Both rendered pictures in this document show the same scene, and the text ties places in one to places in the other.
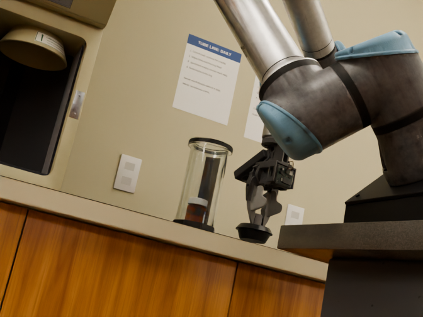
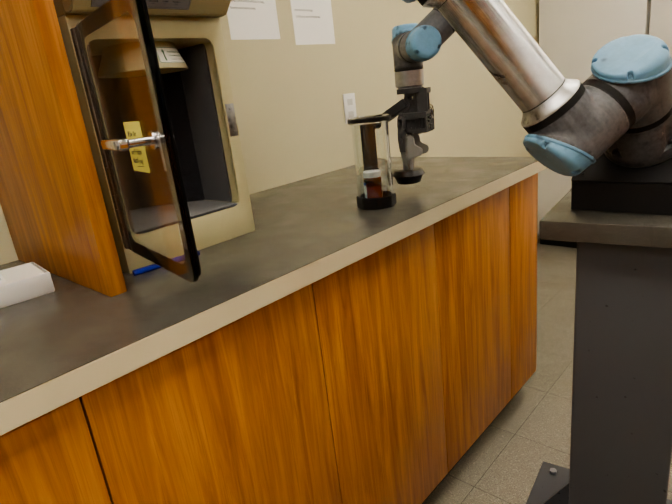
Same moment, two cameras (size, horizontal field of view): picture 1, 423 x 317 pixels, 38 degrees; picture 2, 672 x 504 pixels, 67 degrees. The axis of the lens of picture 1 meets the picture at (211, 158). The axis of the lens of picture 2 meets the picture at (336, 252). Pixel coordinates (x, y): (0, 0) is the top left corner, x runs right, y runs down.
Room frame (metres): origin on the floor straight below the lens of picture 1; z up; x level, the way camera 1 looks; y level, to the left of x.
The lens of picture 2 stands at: (0.29, 0.65, 1.24)
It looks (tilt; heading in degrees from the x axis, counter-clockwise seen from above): 18 degrees down; 336
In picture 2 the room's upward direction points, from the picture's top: 7 degrees counter-clockwise
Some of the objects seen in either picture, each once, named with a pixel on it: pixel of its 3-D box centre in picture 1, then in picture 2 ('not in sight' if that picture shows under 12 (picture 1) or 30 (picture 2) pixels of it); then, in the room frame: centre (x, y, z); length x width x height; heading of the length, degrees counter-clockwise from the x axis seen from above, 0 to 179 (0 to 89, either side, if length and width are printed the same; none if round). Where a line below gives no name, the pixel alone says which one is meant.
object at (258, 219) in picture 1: (254, 227); (408, 170); (1.49, -0.14, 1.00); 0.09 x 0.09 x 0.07
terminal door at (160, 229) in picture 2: not in sight; (133, 146); (1.17, 0.58, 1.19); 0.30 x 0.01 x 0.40; 13
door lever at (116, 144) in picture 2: not in sight; (127, 142); (1.09, 0.60, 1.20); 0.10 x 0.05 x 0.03; 13
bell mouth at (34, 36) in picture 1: (35, 46); (142, 59); (1.49, 0.50, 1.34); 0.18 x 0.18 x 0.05
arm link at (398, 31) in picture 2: not in sight; (407, 47); (1.47, -0.15, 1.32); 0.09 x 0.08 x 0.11; 163
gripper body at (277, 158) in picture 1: (274, 165); (414, 111); (1.47, -0.15, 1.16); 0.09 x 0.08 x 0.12; 37
